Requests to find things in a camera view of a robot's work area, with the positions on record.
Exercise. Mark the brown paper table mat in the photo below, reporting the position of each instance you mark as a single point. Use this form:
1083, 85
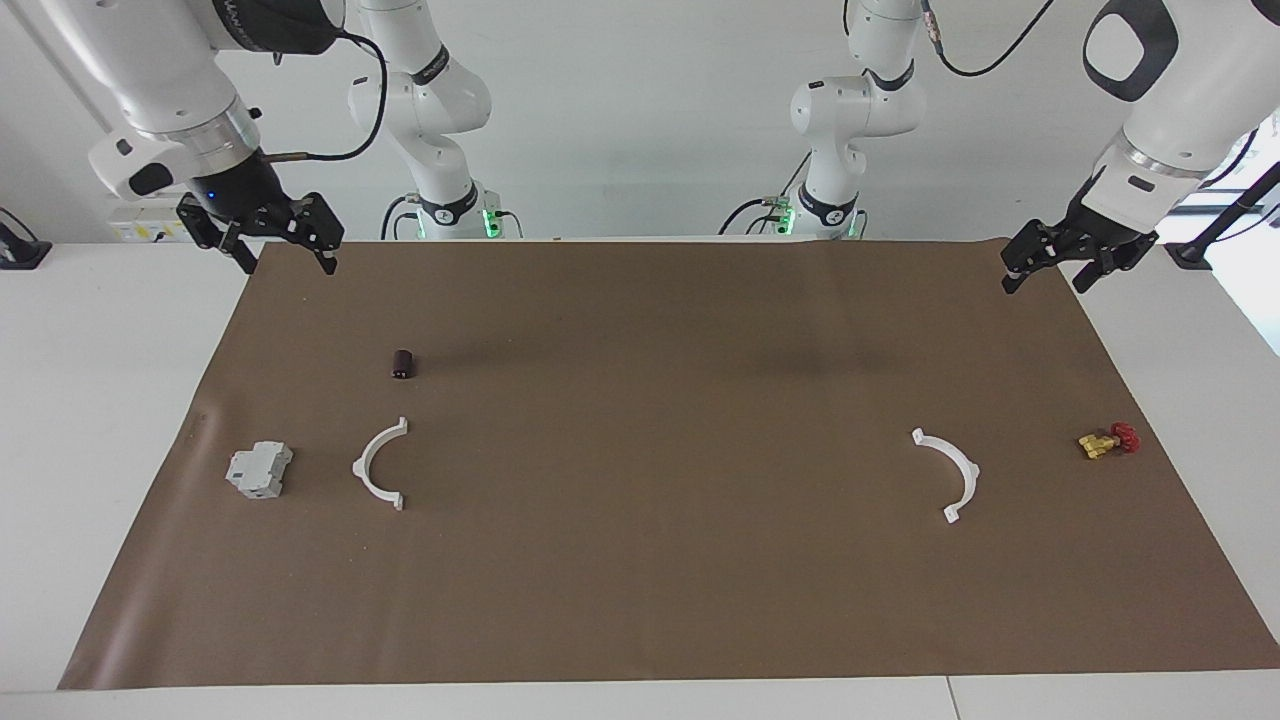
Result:
650, 580

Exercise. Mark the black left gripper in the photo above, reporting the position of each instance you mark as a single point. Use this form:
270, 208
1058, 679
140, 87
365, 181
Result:
1100, 235

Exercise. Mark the black tripod stand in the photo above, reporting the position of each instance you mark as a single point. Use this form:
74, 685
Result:
1190, 255

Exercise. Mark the black stand foot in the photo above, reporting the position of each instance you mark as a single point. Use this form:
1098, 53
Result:
25, 255

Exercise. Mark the dark brown cylinder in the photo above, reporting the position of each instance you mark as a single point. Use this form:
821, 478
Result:
404, 364

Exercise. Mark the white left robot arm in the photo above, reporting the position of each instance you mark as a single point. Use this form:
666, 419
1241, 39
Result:
860, 110

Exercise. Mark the white power strip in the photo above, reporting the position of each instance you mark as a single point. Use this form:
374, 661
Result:
140, 228

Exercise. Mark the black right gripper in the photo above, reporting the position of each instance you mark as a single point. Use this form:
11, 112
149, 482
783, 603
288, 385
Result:
240, 195

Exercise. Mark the grey circuit breaker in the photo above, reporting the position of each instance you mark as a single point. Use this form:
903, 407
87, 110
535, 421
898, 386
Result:
258, 470

